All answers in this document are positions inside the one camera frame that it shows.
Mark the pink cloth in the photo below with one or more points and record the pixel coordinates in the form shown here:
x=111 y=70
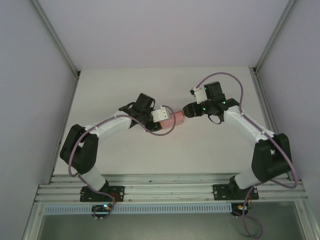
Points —
x=178 y=120

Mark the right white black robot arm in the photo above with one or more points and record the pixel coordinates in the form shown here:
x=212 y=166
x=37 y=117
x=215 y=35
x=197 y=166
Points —
x=250 y=125

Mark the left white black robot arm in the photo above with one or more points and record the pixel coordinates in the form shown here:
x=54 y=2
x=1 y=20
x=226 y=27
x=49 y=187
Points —
x=80 y=150

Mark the small black circuit board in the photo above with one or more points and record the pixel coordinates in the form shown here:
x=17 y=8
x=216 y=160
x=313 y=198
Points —
x=105 y=207
x=240 y=208

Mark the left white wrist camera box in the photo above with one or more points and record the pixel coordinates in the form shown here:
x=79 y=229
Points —
x=160 y=114

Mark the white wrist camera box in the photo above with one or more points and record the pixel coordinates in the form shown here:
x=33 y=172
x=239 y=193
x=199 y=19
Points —
x=160 y=114
x=199 y=94

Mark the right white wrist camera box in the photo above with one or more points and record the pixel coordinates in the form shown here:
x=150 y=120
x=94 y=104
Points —
x=199 y=94

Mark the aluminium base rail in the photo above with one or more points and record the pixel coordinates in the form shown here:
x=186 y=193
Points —
x=162 y=190

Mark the aluminium frame post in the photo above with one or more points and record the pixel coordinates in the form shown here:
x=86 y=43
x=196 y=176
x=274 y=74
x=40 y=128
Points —
x=55 y=42
x=272 y=37

